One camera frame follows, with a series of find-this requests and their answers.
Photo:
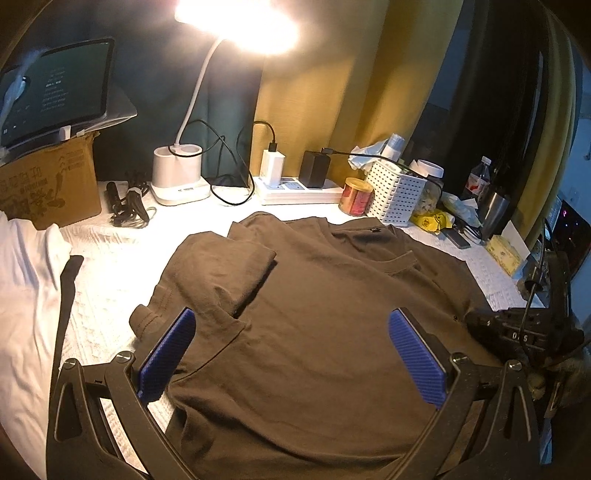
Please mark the yellow tissue box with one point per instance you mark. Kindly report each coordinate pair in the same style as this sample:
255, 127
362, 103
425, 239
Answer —
508, 249

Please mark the dark teal curtain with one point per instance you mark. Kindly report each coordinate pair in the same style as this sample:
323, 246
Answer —
156, 63

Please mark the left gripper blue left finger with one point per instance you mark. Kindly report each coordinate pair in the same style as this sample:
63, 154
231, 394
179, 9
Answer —
158, 361

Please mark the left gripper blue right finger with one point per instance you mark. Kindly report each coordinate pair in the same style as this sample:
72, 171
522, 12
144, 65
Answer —
423, 355

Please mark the white charger adapter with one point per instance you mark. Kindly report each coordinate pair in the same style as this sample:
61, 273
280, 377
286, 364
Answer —
271, 168

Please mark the black charger adapter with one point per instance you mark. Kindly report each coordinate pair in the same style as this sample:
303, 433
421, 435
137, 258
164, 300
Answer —
314, 169

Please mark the dark brown t-shirt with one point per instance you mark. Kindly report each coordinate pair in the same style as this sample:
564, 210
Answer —
292, 373

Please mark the black smartphone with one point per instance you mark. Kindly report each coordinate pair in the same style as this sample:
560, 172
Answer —
456, 238

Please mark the white power strip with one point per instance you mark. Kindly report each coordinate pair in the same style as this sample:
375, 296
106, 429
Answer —
291, 191

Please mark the clear jar white lid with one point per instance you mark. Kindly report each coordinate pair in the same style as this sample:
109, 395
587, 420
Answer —
433, 187

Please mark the white perforated plastic basket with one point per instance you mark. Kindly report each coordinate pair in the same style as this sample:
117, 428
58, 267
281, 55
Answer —
395, 193

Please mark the brown cardboard box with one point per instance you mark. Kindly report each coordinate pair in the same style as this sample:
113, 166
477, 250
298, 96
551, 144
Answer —
54, 185

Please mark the yellow curtain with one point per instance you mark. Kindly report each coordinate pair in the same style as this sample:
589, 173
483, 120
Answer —
365, 69

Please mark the plastic cola bottle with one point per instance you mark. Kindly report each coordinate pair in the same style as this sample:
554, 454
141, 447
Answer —
478, 180

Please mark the white garment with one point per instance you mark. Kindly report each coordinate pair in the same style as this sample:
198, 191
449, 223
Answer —
32, 261

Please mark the red gold tin can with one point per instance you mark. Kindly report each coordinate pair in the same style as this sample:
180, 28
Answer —
355, 196

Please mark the steel tumbler cup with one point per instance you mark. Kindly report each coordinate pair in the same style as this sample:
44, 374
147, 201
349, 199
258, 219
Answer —
492, 208

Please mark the yellow snack packet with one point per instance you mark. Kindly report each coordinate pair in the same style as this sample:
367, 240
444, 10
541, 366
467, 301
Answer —
433, 222

